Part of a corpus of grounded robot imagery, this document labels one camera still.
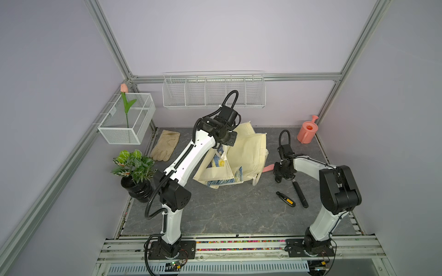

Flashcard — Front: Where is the beige work glove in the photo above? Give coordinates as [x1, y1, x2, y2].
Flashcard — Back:
[150, 130, 180, 162]

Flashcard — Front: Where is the white mesh basket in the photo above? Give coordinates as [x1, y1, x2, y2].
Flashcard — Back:
[97, 93, 155, 145]

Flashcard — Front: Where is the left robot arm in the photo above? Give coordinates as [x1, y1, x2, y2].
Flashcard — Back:
[145, 112, 239, 259]

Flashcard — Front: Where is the white wire shelf rack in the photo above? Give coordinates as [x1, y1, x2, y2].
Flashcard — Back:
[162, 71, 267, 109]

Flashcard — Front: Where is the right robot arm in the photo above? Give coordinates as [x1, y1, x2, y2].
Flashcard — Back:
[273, 155, 362, 257]

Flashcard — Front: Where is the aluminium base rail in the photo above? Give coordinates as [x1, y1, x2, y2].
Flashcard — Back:
[92, 234, 395, 276]

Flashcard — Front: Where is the pink artificial tulip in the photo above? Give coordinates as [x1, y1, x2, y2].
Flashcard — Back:
[120, 83, 137, 128]

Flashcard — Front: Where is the pink watering can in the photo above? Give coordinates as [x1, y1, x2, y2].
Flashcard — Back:
[297, 115, 318, 144]

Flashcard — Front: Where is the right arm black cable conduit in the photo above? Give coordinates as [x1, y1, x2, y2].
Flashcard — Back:
[277, 129, 292, 158]

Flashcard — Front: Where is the green potted plant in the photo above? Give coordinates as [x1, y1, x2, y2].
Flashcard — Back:
[112, 149, 157, 203]

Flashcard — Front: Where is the black yellow utility knife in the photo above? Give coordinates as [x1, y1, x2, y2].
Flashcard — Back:
[276, 192, 296, 208]

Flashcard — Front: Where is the pink art knife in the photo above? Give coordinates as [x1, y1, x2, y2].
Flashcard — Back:
[262, 164, 275, 173]

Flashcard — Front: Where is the cream starry night tote bag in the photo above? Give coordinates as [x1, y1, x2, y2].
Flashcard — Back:
[193, 122, 268, 189]

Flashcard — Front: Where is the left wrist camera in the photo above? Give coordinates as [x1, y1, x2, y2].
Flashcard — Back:
[215, 105, 242, 130]

